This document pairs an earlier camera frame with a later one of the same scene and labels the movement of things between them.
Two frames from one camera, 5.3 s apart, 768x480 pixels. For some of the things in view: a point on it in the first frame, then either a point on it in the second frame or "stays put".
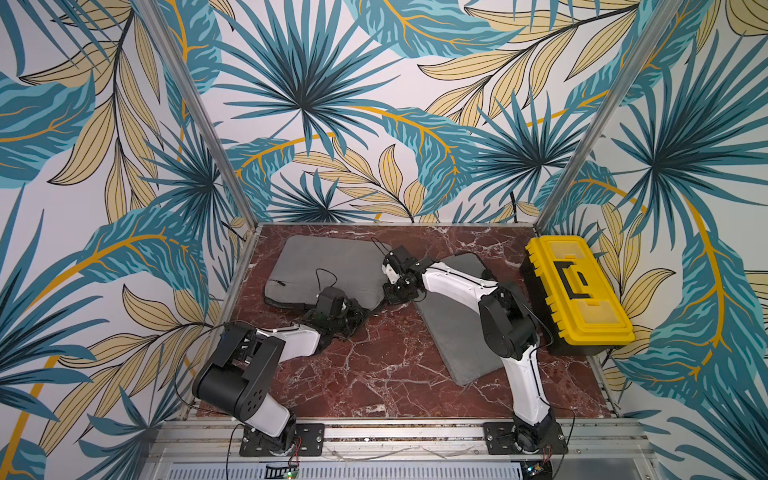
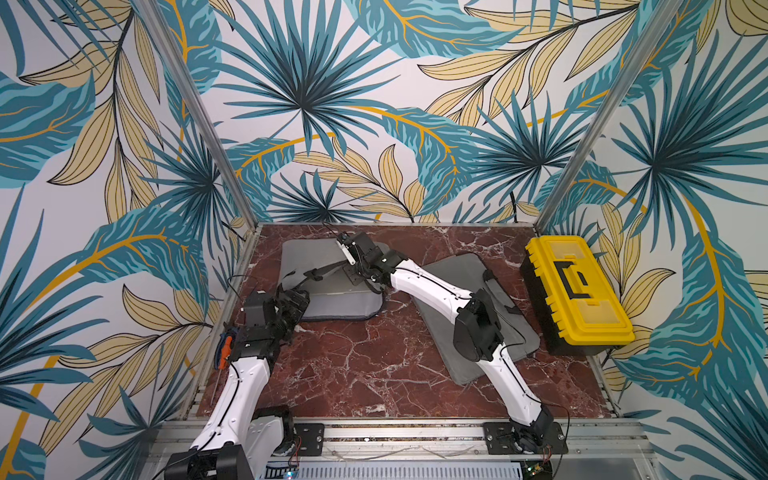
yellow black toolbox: [575, 304] stays put
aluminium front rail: [592, 442] stays put
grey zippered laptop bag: [307, 265] stays put
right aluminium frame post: [659, 25] stays put
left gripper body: [348, 320] -> [288, 315]
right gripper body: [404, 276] -> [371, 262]
